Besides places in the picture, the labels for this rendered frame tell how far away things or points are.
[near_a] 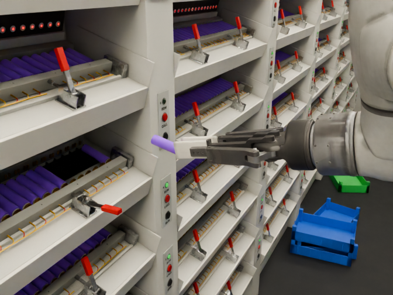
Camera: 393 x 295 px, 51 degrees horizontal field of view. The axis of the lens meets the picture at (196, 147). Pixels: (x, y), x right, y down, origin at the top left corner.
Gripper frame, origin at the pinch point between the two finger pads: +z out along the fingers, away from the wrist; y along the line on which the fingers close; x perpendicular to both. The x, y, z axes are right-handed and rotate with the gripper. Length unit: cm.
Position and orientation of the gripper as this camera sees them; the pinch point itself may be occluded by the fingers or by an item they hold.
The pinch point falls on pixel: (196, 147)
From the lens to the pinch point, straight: 69.8
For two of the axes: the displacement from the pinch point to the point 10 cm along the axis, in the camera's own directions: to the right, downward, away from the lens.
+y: -4.7, 3.2, -8.2
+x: 1.8, 9.5, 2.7
